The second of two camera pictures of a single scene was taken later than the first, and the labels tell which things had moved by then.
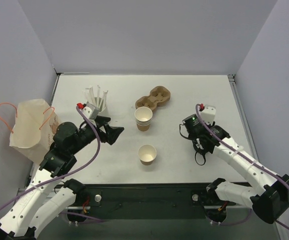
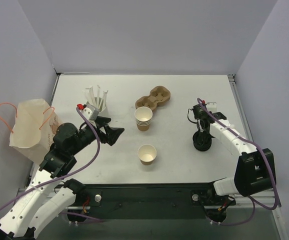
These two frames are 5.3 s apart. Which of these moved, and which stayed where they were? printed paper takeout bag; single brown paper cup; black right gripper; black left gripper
Moved: black right gripper
Stayed: single brown paper cup; printed paper takeout bag; black left gripper
